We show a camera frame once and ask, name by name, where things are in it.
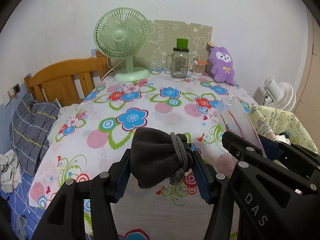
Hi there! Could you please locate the clear plastic packet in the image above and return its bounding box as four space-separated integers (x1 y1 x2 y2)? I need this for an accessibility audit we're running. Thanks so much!
215 94 267 158

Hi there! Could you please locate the black drawstring pouch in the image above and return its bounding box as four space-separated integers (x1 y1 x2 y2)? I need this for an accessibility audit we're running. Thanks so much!
130 127 193 189

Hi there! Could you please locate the yellow cartoon storage box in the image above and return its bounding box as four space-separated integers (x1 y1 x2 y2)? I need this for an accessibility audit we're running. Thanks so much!
248 105 318 153

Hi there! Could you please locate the floral tablecloth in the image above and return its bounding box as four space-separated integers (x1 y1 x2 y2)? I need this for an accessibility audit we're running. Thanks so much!
29 70 255 239

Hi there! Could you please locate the white standing fan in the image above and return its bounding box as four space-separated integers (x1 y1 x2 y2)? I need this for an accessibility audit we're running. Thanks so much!
263 76 296 112

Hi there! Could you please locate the beige door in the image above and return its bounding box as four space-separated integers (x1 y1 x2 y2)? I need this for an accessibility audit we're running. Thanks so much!
294 10 319 137

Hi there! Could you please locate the purple plush bunny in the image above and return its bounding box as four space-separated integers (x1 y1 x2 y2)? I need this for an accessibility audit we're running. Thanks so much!
208 43 235 85

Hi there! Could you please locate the toothpick jar orange lid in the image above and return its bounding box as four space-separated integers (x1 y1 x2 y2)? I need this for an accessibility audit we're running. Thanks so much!
192 59 208 76

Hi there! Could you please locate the grey plaid pillow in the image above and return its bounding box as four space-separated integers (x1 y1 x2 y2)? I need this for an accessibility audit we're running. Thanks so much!
9 93 60 176

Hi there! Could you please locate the white crumpled cloth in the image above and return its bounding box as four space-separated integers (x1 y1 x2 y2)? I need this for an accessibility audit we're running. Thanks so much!
0 150 22 193

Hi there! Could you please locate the glass mason jar mug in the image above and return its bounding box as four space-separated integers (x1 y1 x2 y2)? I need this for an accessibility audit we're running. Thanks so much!
165 38 189 79

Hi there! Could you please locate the green patterned board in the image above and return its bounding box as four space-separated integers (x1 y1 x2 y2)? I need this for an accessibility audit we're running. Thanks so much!
133 20 213 69

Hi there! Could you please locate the green desk fan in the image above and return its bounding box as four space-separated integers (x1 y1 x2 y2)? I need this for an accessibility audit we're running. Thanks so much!
94 8 150 82

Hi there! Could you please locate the wall power socket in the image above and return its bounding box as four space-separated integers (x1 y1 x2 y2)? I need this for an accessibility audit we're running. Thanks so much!
8 84 21 100

